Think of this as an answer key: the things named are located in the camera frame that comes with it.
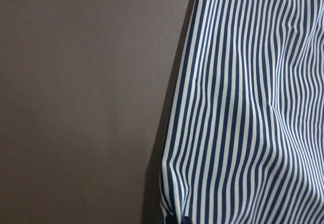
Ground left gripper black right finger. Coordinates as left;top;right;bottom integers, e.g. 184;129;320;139
182;216;191;224

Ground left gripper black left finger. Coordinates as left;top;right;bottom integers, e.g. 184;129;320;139
165;215;175;224

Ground blue white striped polo shirt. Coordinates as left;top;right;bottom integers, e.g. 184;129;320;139
159;0;323;223

